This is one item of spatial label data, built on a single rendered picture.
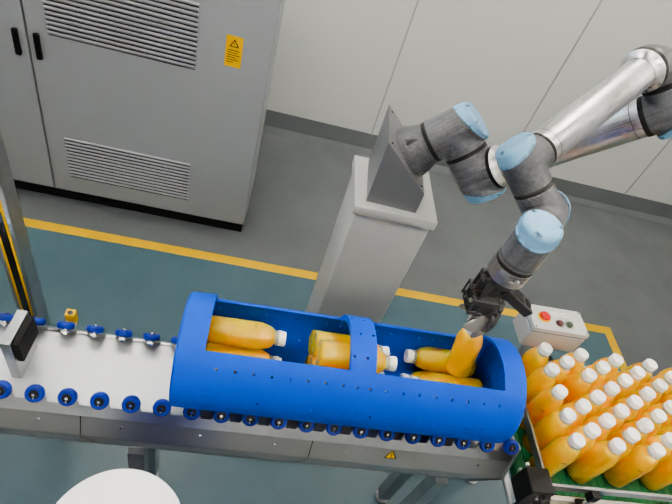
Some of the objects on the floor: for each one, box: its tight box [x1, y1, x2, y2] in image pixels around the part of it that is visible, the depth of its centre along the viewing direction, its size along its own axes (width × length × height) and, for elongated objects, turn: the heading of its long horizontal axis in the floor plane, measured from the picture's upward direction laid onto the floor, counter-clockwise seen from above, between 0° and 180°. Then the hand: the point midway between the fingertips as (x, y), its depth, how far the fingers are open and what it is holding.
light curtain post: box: [0, 128, 51, 326], centre depth 157 cm, size 6×6×170 cm
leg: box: [375, 472, 413, 503], centre depth 201 cm, size 6×6×63 cm
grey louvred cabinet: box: [0, 0, 285, 232], centre depth 260 cm, size 54×215×145 cm, turn 75°
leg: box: [127, 447, 148, 472], centre depth 174 cm, size 6×6×63 cm
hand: (474, 326), depth 129 cm, fingers closed on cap, 4 cm apart
